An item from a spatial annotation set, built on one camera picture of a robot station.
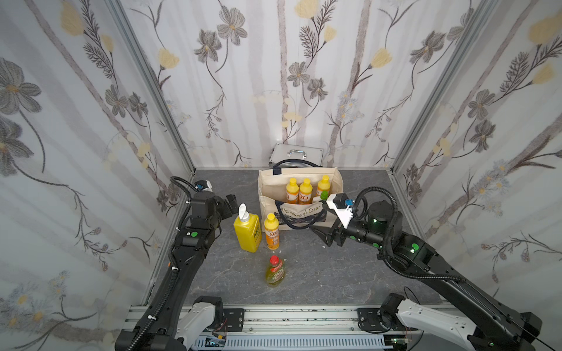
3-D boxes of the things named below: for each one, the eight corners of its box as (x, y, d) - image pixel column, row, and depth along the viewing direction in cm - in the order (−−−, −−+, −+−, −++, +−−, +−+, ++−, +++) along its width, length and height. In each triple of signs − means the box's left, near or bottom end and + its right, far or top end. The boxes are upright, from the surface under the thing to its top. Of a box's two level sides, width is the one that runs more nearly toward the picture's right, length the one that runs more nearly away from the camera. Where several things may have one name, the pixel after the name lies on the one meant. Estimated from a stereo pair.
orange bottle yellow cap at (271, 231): (270, 253, 92) (267, 226, 74) (266, 244, 95) (262, 216, 77) (279, 249, 93) (278, 221, 75) (275, 240, 96) (273, 212, 78)
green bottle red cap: (267, 285, 84) (264, 267, 68) (274, 273, 87) (272, 253, 72) (276, 290, 83) (275, 273, 67) (283, 277, 86) (282, 258, 70)
